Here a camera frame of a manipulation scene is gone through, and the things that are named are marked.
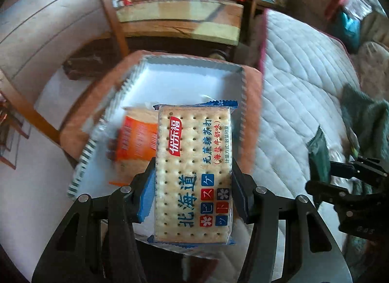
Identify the wooden desk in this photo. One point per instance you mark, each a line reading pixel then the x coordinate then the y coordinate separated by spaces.
pixel 182 18

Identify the green snack packet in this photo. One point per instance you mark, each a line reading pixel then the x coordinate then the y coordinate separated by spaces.
pixel 319 155

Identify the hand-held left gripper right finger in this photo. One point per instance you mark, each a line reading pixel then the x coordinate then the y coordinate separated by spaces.
pixel 240 191

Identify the white box with striped rim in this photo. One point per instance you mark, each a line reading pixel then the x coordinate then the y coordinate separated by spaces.
pixel 182 82

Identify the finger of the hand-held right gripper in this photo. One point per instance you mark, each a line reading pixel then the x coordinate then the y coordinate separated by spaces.
pixel 331 191
pixel 355 169

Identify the blue soda cracker packet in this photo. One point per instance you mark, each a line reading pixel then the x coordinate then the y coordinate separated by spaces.
pixel 194 164

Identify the brown wooden rack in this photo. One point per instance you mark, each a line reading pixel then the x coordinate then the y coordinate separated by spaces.
pixel 9 128

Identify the white quilted mattress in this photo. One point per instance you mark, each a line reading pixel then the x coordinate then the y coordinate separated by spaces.
pixel 297 73

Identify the floral blanket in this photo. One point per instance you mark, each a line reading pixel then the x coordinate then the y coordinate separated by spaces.
pixel 372 58

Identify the teal bag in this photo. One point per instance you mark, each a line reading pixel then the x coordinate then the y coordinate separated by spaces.
pixel 349 30

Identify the orange snack packet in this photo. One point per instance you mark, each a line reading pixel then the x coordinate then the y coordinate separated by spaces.
pixel 136 140

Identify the wooden chair frame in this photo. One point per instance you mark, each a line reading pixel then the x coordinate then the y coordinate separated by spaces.
pixel 111 6

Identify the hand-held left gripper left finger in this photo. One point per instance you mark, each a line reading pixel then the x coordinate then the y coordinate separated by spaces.
pixel 146 198

